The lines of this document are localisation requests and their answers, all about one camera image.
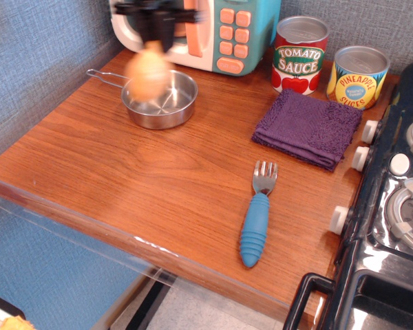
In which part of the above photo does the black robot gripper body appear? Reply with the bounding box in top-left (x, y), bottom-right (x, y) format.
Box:
top-left (113, 1), bottom-right (209, 34)

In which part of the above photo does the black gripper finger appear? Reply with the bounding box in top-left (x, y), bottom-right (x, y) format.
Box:
top-left (138, 23), bottom-right (157, 45)
top-left (159, 23), bottom-right (175, 53)

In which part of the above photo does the orange toy chicken leg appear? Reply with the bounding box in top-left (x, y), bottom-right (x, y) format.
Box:
top-left (124, 41), bottom-right (173, 102)

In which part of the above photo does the teal toy microwave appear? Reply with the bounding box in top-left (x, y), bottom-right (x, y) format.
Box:
top-left (109, 1), bottom-right (281, 76)

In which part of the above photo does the small steel pan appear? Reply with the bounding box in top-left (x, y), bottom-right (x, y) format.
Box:
top-left (86, 69), bottom-right (198, 130)

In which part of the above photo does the tomato sauce can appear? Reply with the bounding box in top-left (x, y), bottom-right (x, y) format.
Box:
top-left (271, 16), bottom-right (329, 95)

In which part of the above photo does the folded purple cloth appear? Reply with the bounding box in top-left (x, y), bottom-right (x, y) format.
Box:
top-left (252, 89), bottom-right (362, 172)

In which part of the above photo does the pineapple slices can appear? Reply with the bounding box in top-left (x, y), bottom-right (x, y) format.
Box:
top-left (326, 45), bottom-right (390, 110)

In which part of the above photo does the white stove knob rear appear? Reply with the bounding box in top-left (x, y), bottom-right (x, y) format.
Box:
top-left (361, 120), bottom-right (379, 144)

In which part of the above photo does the white stove knob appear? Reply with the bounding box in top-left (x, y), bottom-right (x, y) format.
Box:
top-left (329, 206), bottom-right (350, 235)
top-left (361, 120), bottom-right (379, 144)
top-left (351, 146), bottom-right (370, 172)

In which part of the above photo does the white stove knob middle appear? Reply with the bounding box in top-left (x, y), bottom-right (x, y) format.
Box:
top-left (351, 146), bottom-right (370, 172)

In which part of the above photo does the white stove knob front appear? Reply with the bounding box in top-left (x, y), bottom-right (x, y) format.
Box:
top-left (329, 206), bottom-right (350, 235)

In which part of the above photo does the clear acrylic table guard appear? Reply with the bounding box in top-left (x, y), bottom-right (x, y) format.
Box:
top-left (0, 175), bottom-right (326, 330)

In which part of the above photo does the orange object bottom left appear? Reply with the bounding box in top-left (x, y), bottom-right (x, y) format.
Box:
top-left (0, 316), bottom-right (35, 330)

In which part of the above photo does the black toy stove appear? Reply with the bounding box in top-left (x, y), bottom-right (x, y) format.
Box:
top-left (284, 63), bottom-right (413, 329)

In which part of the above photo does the blue handled fork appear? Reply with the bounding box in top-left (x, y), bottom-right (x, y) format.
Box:
top-left (240, 161), bottom-right (278, 267)

